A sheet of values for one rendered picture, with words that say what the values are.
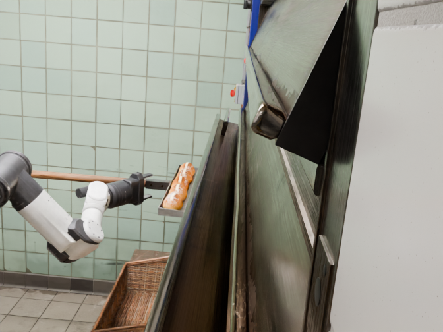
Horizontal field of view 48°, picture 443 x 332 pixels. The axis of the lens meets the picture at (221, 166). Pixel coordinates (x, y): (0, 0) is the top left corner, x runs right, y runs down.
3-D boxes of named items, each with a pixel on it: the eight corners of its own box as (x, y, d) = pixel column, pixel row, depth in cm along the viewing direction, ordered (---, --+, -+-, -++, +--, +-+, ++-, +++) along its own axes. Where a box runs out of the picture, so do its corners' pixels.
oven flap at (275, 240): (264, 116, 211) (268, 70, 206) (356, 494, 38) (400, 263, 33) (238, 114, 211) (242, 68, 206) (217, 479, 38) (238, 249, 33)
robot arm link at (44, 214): (99, 253, 137) (42, 194, 130) (64, 276, 140) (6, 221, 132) (107, 232, 148) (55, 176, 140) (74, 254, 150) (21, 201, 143)
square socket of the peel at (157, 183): (144, 189, 188) (145, 180, 187) (146, 186, 191) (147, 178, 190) (169, 191, 187) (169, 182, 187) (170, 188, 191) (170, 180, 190)
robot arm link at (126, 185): (146, 207, 182) (122, 215, 173) (128, 201, 188) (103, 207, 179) (147, 174, 179) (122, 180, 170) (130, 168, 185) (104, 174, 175)
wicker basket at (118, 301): (227, 300, 230) (232, 245, 223) (223, 383, 176) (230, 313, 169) (122, 290, 231) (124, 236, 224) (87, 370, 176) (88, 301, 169)
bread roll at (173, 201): (179, 215, 164) (180, 199, 162) (159, 213, 164) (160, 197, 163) (184, 205, 174) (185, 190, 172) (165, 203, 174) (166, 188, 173)
